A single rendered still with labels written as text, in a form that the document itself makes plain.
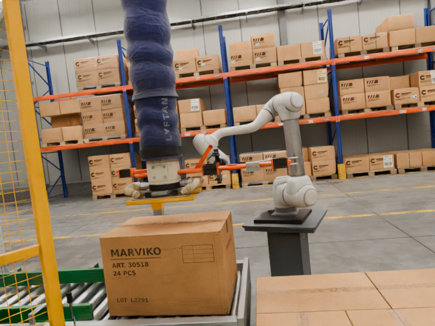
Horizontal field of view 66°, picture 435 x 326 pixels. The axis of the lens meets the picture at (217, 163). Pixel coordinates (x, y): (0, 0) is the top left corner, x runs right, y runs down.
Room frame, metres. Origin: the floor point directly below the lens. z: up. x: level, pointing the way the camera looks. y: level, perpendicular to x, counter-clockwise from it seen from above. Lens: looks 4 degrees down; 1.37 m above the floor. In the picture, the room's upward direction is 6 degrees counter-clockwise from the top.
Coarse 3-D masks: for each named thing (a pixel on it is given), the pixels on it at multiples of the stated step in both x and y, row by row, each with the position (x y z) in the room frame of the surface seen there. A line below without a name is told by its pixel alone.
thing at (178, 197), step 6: (174, 192) 1.65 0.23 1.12; (138, 198) 1.68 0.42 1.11; (144, 198) 1.66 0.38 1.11; (150, 198) 1.64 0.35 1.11; (156, 198) 1.63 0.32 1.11; (162, 198) 1.63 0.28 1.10; (168, 198) 1.62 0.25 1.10; (174, 198) 1.61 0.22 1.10; (180, 198) 1.61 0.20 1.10; (186, 198) 1.60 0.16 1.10; (192, 198) 1.60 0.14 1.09; (126, 204) 1.64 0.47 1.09; (132, 204) 1.63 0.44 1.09; (138, 204) 1.63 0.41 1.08
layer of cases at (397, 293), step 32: (256, 288) 1.75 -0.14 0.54; (288, 288) 1.71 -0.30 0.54; (320, 288) 1.68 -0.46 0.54; (352, 288) 1.64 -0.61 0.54; (384, 288) 1.61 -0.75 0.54; (416, 288) 1.57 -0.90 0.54; (256, 320) 1.44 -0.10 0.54; (288, 320) 1.42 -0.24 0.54; (320, 320) 1.39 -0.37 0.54; (352, 320) 1.37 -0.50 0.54; (384, 320) 1.34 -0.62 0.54; (416, 320) 1.32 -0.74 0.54
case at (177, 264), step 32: (128, 224) 1.81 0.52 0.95; (160, 224) 1.74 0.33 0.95; (192, 224) 1.67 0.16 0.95; (224, 224) 1.62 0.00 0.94; (128, 256) 1.58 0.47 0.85; (160, 256) 1.56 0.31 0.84; (192, 256) 1.53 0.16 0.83; (224, 256) 1.53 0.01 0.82; (128, 288) 1.59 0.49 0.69; (160, 288) 1.56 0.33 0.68; (192, 288) 1.53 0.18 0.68; (224, 288) 1.51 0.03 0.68
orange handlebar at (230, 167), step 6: (264, 162) 1.68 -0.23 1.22; (270, 162) 1.67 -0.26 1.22; (192, 168) 1.76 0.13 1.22; (198, 168) 1.72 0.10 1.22; (222, 168) 1.70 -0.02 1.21; (228, 168) 1.69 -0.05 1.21; (234, 168) 1.69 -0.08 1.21; (240, 168) 1.69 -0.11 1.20; (138, 174) 1.75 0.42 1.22; (144, 174) 1.74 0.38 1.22; (180, 174) 1.73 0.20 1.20
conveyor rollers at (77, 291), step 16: (240, 272) 1.98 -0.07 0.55; (16, 288) 2.10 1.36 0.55; (32, 288) 2.10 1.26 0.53; (64, 288) 2.01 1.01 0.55; (80, 288) 2.00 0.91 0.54; (96, 288) 2.01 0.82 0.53; (0, 304) 1.94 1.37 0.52; (16, 304) 1.86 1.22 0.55; (32, 304) 1.85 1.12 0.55; (96, 304) 1.82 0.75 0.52
